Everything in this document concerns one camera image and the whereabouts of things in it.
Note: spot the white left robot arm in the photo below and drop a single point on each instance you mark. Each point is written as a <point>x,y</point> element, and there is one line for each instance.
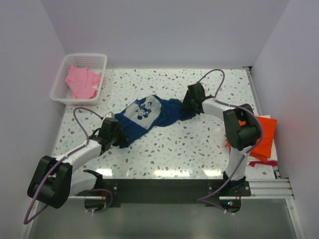
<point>53,181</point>

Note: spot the white plastic basket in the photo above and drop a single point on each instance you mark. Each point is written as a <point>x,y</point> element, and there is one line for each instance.
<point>60,91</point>

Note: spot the navy blue printed t-shirt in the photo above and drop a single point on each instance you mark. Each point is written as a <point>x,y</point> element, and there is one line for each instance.
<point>142,115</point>

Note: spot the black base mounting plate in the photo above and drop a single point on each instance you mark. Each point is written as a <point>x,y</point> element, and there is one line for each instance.
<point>167,191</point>

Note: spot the aluminium frame rail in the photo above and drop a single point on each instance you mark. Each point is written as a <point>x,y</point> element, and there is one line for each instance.
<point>277,188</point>

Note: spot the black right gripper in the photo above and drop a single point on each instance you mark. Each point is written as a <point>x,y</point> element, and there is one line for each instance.
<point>186,104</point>

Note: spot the white folded t-shirt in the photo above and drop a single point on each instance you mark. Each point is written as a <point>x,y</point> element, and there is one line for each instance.
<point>273,156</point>

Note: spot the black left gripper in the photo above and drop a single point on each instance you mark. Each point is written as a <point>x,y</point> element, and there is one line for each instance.
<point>123,137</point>

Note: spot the pink t-shirt in basket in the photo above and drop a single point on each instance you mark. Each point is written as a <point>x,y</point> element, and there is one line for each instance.
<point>83,82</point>

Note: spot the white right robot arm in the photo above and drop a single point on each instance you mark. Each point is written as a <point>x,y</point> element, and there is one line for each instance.
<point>242,128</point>

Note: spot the orange folded t-shirt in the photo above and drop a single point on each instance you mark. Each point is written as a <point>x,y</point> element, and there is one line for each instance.
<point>263,150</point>

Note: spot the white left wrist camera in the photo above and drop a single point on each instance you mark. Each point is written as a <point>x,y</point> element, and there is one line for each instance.
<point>109,115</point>

